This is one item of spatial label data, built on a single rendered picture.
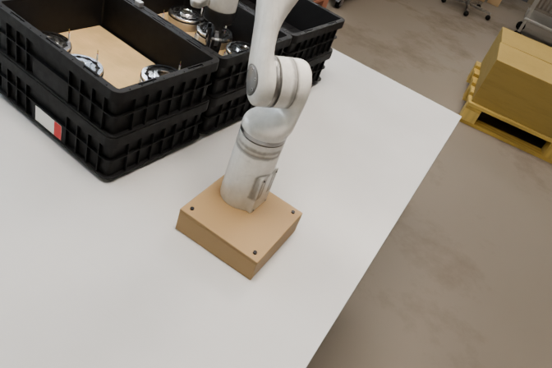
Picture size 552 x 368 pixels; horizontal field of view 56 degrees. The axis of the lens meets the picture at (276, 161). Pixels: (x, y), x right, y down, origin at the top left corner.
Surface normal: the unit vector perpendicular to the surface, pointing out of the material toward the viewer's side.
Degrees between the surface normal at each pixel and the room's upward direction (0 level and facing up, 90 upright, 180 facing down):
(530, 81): 90
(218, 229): 2
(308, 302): 0
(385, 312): 0
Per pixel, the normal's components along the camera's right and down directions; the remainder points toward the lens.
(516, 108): -0.40, 0.46
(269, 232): 0.29, -0.74
